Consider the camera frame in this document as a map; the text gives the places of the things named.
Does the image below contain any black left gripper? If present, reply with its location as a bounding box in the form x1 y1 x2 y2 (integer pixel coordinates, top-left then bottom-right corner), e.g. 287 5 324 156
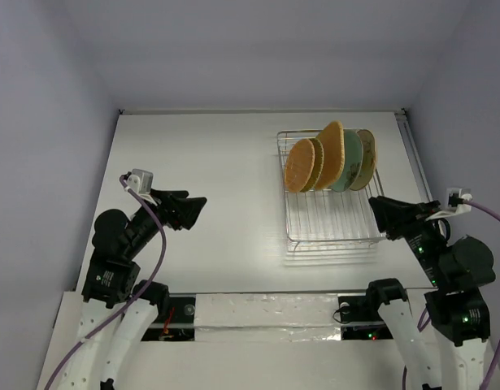
125 185 206 256

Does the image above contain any green rimmed woven plate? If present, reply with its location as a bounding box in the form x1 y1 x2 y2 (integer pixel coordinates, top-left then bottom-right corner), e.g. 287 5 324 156
301 138 324 193

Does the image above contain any large orange woven plate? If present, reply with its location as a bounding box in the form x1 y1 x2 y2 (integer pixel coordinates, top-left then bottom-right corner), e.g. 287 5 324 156
314 121 345 191

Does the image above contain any small orange woven plate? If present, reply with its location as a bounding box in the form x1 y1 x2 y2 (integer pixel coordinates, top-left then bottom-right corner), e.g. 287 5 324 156
285 139 315 193

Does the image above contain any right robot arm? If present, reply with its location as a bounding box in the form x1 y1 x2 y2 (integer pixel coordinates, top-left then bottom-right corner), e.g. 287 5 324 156
363 196 495 389

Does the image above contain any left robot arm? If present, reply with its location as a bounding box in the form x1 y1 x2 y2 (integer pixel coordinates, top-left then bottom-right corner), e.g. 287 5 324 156
57 187 207 389

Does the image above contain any beige floral ceramic plate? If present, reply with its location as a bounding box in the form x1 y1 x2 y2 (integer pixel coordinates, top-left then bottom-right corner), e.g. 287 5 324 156
350 129 377 191

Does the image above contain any teal floral ceramic plate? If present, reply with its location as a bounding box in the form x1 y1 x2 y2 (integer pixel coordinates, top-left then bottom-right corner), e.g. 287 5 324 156
330 130 363 193

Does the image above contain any white foam block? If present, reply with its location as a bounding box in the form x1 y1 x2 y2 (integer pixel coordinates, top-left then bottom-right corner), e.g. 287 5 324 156
193 293 341 343

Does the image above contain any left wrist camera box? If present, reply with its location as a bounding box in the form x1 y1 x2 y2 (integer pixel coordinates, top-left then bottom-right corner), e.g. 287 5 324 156
125 169 154 195

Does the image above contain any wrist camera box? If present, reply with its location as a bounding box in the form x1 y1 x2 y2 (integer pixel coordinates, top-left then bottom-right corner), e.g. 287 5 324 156
125 169 154 195
427 187 473 221

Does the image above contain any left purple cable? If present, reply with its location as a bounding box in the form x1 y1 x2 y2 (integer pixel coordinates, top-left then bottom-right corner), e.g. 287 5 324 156
44 174 167 390

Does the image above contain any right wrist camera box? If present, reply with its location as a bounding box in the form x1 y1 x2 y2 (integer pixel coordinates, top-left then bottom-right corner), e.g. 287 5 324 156
427 187 473 221

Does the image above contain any metal wire dish rack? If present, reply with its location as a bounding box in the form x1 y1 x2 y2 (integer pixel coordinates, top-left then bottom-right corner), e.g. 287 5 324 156
276 128 394 249

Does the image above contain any aluminium rail right side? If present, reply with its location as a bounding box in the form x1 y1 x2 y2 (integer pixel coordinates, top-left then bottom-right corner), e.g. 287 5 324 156
394 109 433 202

